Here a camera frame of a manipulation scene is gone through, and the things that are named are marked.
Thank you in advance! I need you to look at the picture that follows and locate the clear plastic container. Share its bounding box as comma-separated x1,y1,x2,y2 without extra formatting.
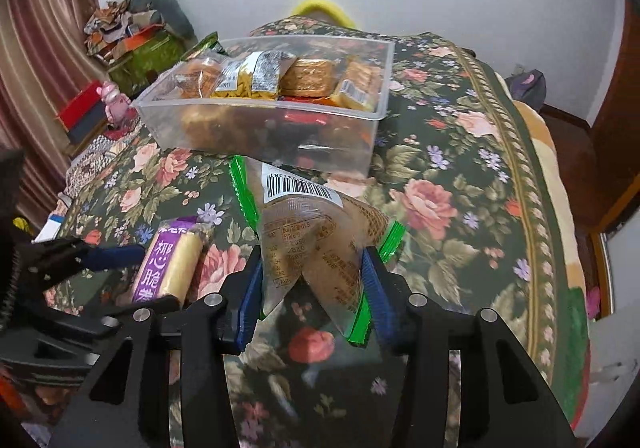
131,36,396,176

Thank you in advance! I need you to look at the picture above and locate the floral blanket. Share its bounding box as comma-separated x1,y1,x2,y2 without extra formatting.
30,14,591,448

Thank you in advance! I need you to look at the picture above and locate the yellow snack packet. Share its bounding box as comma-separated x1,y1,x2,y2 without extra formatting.
212,56,256,99

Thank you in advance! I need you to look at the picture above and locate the green-edged clear snack packet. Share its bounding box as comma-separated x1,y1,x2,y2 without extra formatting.
227,155,406,348

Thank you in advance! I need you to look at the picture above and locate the green gift box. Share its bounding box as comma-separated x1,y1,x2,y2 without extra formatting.
107,31,191,96

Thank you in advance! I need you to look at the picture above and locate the dark backpack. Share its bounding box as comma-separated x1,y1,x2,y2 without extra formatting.
505,68,547,112

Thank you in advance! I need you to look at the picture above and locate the red box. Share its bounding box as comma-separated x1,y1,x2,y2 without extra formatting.
56,81,108,129

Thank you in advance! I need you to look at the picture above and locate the yellow foam tube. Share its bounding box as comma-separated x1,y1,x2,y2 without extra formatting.
291,0,353,24

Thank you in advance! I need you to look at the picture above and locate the yellow brown biscuit packet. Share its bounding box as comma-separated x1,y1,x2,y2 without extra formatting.
332,59,385,109

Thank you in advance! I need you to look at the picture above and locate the brown cake packet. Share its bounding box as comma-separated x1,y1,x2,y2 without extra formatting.
279,57,337,96

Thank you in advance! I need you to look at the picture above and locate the beige blanket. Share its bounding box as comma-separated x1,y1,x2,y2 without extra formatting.
512,98,601,329

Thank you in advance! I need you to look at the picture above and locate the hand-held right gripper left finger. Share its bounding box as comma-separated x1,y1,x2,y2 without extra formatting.
47,258,266,448

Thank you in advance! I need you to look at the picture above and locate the orange snack packet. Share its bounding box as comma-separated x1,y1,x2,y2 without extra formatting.
172,56,223,99

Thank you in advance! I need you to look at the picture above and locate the pink toy rabbit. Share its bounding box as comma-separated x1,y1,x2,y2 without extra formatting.
100,82,136,126

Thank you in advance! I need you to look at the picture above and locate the green snack packet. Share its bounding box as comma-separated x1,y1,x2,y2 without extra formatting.
175,31,223,64

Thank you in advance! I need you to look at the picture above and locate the wooden wardrobe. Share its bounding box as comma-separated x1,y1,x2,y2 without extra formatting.
590,0,640,249

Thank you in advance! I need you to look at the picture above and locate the red snack packet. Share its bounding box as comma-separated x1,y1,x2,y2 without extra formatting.
277,96,351,129

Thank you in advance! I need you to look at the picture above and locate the dark blue box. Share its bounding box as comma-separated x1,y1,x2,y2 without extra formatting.
65,111,113,144

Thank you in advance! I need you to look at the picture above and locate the white sliding door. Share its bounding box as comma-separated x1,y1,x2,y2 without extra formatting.
570,228,640,436

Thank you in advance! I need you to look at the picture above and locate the striped brown curtain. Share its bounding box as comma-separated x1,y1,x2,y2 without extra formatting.
0,0,108,239

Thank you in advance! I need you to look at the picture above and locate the white blue box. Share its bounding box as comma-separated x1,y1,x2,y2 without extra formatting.
32,215,66,244

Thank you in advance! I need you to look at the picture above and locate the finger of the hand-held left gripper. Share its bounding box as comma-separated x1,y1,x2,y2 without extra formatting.
14,235,147,291
45,295,182,336

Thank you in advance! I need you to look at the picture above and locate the grey pillow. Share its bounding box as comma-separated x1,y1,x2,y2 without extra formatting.
122,0,196,40

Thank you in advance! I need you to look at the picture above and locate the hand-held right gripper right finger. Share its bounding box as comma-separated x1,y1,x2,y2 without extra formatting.
361,248,571,448

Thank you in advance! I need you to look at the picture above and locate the purple wafer packet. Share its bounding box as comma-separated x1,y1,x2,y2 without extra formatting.
129,217,216,309

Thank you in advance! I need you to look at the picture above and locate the pile of patterned paper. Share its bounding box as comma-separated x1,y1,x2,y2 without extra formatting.
82,0,166,62

